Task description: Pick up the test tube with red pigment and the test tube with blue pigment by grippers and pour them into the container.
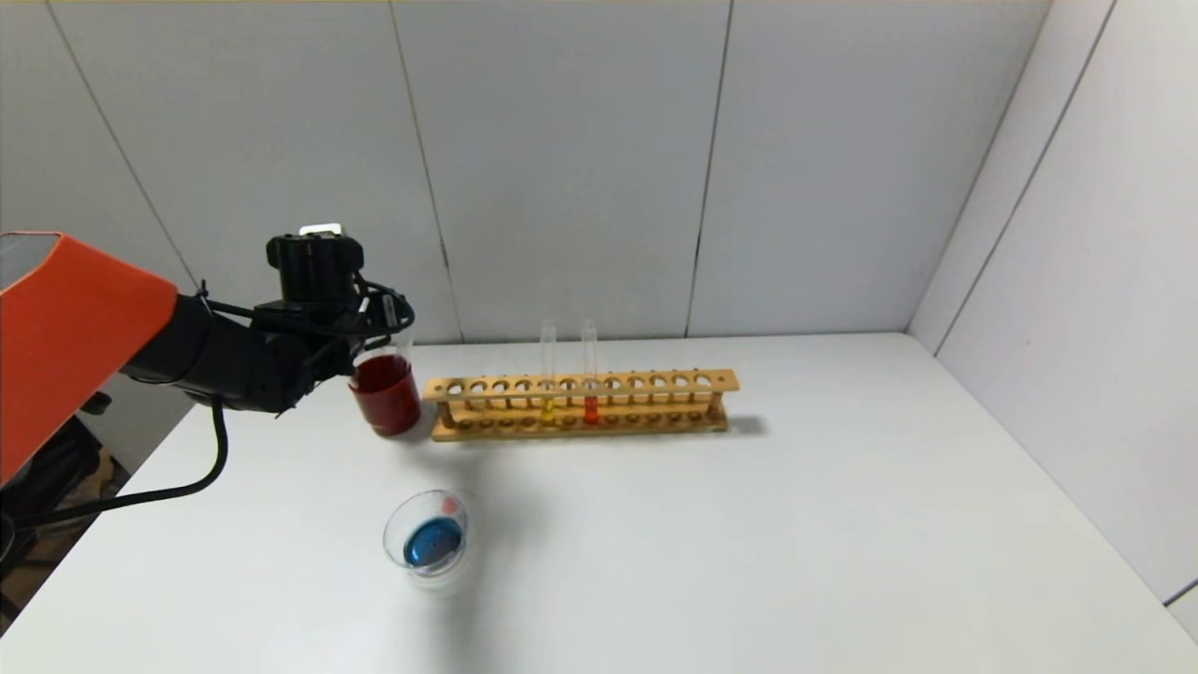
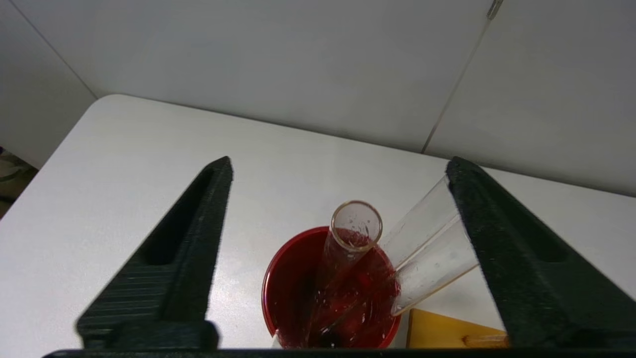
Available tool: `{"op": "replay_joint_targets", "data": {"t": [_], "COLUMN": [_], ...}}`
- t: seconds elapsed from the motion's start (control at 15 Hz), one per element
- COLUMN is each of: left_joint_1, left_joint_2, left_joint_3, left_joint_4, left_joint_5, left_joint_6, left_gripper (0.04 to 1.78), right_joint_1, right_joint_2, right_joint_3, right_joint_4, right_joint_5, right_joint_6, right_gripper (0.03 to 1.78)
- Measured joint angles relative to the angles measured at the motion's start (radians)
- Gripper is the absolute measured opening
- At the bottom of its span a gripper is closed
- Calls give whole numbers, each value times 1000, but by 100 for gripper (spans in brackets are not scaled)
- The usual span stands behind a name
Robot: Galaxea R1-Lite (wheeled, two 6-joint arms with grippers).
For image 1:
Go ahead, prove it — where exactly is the wooden test tube rack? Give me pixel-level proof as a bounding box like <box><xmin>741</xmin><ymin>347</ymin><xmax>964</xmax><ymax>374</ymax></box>
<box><xmin>423</xmin><ymin>369</ymin><xmax>740</xmax><ymax>442</ymax></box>

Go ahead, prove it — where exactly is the test tube with red pigment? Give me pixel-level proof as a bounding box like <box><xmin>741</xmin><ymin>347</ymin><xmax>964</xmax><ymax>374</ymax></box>
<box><xmin>581</xmin><ymin>318</ymin><xmax>601</xmax><ymax>427</ymax></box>

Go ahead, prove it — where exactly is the test tube with yellow pigment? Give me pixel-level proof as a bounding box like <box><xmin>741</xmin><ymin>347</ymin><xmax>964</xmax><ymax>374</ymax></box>
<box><xmin>539</xmin><ymin>318</ymin><xmax>559</xmax><ymax>428</ymax></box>

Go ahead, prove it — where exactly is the dark red plastic cup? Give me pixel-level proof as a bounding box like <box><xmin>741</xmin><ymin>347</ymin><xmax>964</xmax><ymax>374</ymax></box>
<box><xmin>348</xmin><ymin>354</ymin><xmax>422</xmax><ymax>438</ymax></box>

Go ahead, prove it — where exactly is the clear glass dish with spout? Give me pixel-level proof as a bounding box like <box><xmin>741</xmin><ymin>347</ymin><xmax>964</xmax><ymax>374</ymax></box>
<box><xmin>382</xmin><ymin>489</ymin><xmax>480</xmax><ymax>593</ymax></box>

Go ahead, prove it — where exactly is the brown cardboard piece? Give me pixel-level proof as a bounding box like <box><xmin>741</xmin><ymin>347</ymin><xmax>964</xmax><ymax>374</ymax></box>
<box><xmin>80</xmin><ymin>459</ymin><xmax>127</xmax><ymax>516</ymax></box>

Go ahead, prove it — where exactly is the black bulky floor equipment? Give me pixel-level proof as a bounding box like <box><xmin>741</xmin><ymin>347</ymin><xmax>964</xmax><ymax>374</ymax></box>
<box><xmin>0</xmin><ymin>393</ymin><xmax>113</xmax><ymax>600</ymax></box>

